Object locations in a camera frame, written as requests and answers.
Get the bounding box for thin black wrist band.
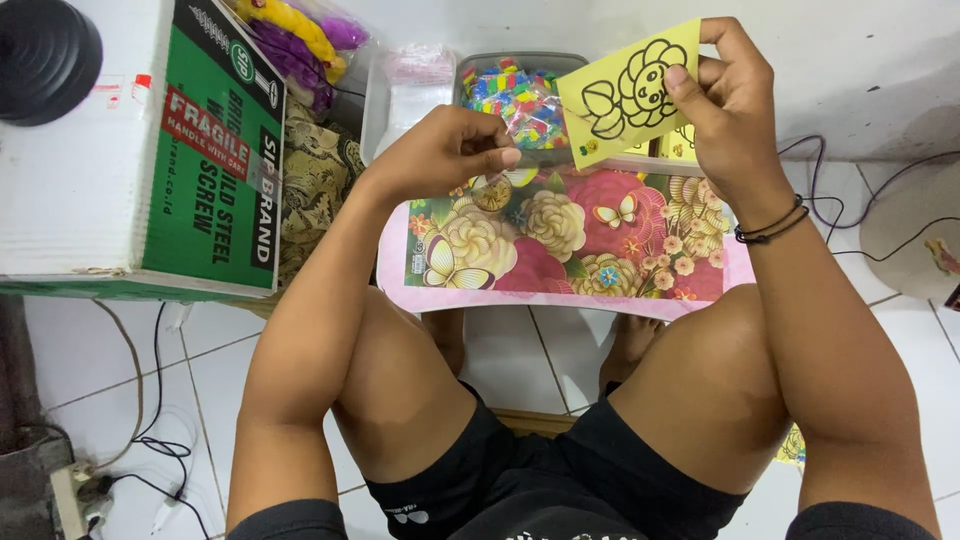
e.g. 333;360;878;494
736;194;805;235

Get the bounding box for person's left leg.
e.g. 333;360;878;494
330;283;481;486

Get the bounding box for floral pink small table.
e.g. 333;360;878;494
375;159;757;323

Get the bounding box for black shirt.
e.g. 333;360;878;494
227;498;940;540

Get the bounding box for packet of clear plastic bags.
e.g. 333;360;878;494
373;42;459;160

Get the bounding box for white power strip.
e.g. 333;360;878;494
48;460;115;540

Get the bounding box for black shorts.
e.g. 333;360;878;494
364;379;753;540

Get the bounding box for dark grey bag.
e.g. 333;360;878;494
0;294;76;540

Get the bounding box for clear container of colourful beads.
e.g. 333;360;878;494
453;51;594;171

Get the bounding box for green and white carton box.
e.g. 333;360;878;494
0;0;288;303

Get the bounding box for person's left hand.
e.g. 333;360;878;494
363;105;523;207

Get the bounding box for person's right leg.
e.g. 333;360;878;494
598;283;793;496

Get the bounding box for stack of yellow cards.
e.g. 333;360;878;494
621;123;703;162

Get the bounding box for person's leg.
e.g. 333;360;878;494
330;283;481;486
598;283;793;496

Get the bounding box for purple cable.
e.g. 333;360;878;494
777;134;960;231

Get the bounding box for yellow flower drawing card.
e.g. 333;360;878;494
555;18;703;171

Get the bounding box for wooden stool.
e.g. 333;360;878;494
489;407;580;441

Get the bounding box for beige cable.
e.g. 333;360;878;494
71;298;145;477

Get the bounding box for white plastic tray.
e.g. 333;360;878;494
359;46;468;168

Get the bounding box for black round ribbed object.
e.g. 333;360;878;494
0;0;105;127

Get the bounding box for person's right hand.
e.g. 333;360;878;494
663;16;798;223

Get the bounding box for gold and black patterned cloth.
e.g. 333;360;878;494
277;93;367;288

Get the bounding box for thick black wrist band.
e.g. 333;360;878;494
735;206;812;246

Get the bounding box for black power cable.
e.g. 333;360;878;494
90;300;214;540

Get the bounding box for grey round stool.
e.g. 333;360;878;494
858;160;960;303

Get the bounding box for clear plastic film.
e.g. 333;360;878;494
472;144;582;193

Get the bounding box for bag of yellow purple yarn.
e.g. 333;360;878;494
228;0;371;114

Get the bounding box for yellow printed card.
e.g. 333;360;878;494
774;422;808;468

